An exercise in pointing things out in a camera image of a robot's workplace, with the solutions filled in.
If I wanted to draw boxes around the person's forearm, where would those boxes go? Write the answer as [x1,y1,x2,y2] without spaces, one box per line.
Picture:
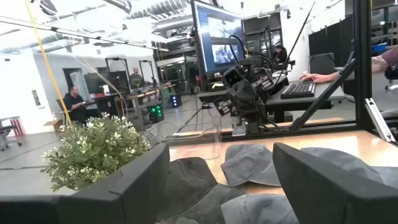
[329,46,398,81]

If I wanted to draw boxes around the grey denim baseball cap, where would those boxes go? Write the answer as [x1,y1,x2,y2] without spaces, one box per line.
[300,146,398,189]
[220,143,282,188]
[220,193,300,224]

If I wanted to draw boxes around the clear plastic bin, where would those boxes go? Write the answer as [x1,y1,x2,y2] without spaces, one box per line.
[143,119,224,161]

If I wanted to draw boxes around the dark olive baseball cap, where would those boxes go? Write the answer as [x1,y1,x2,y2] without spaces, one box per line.
[155,156,247,224]

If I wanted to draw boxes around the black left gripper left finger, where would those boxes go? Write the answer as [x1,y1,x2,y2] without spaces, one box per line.
[0,142,170,224]

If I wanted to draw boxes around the person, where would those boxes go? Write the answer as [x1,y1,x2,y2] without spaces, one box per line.
[129,67,145,89]
[63,85,91,124]

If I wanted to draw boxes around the green artificial plant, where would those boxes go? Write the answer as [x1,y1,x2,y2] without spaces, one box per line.
[40,112,152,192]

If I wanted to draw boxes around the black keyboard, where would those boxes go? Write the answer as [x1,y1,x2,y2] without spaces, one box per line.
[280,80,317,100]

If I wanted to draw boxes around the office chair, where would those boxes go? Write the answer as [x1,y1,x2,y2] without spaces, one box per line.
[0,124,23,152]

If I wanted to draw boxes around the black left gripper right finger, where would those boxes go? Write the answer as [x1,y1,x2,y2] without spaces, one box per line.
[272,142,398,224]

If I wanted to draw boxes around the person's hand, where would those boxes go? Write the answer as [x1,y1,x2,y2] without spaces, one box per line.
[299,72,334,85]

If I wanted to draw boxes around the computer tower green lights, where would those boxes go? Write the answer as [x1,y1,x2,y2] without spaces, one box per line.
[148,104,165,123]

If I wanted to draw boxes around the grey chair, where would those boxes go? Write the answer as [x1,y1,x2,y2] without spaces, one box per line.
[308,52,336,76]

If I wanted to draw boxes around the grey desk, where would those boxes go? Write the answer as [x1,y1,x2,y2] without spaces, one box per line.
[197,77,348,124]

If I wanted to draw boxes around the black diagonal strut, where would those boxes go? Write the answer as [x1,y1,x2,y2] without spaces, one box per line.
[289,58,357,132]

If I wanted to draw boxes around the computer tower blue lights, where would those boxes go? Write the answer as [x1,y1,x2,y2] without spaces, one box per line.
[169,93,183,108]

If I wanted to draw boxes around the yellow hanging cable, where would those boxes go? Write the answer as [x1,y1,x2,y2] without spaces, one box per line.
[24,0,73,126]

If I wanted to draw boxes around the aluminium bar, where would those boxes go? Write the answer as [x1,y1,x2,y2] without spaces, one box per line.
[364,98,397,144]

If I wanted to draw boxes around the black partition panel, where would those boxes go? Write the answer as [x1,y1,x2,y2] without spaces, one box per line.
[308,14,355,68]

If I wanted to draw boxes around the black frame post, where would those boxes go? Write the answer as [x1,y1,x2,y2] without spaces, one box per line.
[353,0,374,132]

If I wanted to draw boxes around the computer monitor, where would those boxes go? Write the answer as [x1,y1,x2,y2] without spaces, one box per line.
[190,0,246,80]

